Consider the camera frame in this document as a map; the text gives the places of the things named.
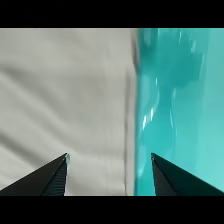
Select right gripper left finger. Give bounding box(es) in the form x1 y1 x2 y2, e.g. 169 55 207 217
0 152 70 197

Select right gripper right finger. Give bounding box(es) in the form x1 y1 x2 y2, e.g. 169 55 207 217
150 152 224 197

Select white garment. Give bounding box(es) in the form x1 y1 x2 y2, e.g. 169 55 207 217
0 28 140 197

